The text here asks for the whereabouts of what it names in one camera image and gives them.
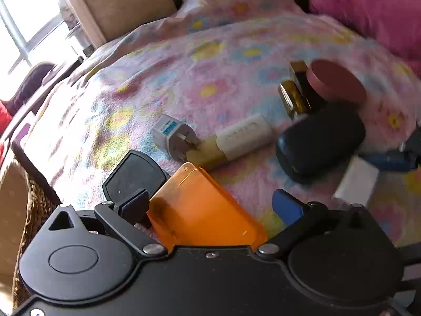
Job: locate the pink fluffy pillow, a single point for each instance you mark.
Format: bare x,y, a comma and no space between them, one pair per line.
395,24

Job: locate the white small box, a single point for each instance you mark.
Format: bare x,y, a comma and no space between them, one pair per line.
358,182

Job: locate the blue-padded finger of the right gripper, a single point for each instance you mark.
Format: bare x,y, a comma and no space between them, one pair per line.
393,161

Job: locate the black square case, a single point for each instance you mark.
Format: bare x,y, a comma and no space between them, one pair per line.
136,171

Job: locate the dark red round lid jar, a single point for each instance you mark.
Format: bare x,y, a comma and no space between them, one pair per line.
334,82

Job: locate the floral pink blanket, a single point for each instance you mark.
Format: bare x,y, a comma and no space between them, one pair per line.
210,65

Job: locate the white travel plug adapter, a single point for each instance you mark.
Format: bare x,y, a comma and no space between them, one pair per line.
174,137

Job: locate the black oval case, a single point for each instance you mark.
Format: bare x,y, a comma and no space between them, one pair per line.
319,143

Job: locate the orange translucent plastic box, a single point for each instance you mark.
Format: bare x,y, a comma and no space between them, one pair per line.
191,209

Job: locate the white and beige tube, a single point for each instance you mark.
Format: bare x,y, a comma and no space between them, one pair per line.
231,143

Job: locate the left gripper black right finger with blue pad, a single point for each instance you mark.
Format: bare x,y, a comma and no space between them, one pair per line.
301,219

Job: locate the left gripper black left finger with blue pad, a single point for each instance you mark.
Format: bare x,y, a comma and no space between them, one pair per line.
119,220

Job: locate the woven basket with beige liner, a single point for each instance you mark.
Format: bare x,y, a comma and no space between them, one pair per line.
27,200

